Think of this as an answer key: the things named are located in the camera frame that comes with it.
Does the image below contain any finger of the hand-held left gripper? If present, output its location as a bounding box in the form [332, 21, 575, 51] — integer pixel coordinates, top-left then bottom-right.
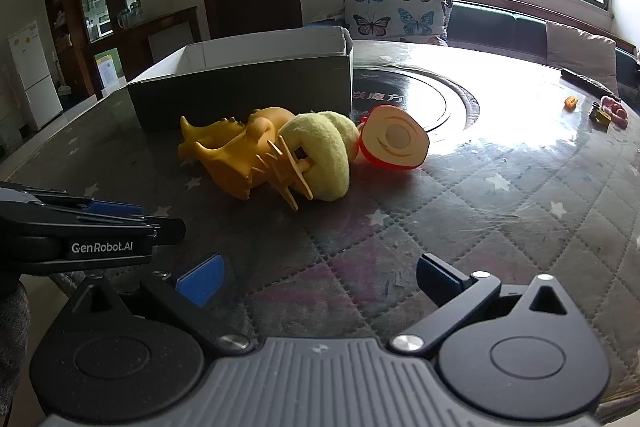
[0, 181, 147, 219]
[15, 216, 187, 245]

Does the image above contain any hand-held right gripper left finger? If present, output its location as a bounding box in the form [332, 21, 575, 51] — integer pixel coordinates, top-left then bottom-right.
[52, 253, 256, 355]

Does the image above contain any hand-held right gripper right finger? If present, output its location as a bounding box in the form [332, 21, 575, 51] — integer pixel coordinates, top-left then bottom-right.
[390, 253, 586, 358]

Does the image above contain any yellow rubber duck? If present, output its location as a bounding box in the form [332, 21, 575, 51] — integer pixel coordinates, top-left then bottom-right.
[192, 127, 282, 202]

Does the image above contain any yellow rubber dinosaur toy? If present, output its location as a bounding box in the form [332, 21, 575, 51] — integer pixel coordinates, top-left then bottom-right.
[178, 106, 297, 160]

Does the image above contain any orange hair claw clip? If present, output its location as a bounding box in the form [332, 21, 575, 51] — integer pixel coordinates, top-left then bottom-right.
[252, 134, 314, 211]

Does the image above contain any red toy apple half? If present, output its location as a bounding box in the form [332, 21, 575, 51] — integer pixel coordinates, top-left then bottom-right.
[357, 105, 430, 170]

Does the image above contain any grey cardboard box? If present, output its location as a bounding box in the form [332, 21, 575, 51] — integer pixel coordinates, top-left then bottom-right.
[126, 26, 355, 132]

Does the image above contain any yellow plush toy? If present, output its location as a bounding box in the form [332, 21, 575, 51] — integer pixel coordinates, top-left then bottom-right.
[277, 110, 362, 202]

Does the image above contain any grey quilted star tablecloth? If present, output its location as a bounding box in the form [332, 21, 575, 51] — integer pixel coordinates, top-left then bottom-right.
[0, 38, 640, 424]

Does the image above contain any white refrigerator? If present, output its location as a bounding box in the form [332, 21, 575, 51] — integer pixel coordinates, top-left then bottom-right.
[7, 21, 64, 131]

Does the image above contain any black glass turntable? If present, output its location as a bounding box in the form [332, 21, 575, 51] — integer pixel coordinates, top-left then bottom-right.
[350, 66, 482, 134]

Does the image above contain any yellow toy car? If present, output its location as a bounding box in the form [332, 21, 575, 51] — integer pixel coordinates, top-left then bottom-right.
[589, 102, 612, 128]

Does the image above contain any pink toy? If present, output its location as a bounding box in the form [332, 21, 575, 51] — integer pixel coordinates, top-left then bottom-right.
[600, 96, 629, 126]

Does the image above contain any black remote control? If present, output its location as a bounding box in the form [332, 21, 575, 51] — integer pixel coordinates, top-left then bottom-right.
[560, 68, 623, 102]

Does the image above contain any teal sofa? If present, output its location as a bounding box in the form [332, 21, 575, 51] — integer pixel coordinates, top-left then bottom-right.
[446, 0, 640, 100]

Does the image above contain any large butterfly print pillow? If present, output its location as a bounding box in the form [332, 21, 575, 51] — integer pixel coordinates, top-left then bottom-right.
[344, 0, 455, 46]

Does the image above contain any beige sofa cushion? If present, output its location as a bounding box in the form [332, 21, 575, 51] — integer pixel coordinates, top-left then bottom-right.
[545, 21, 619, 94]

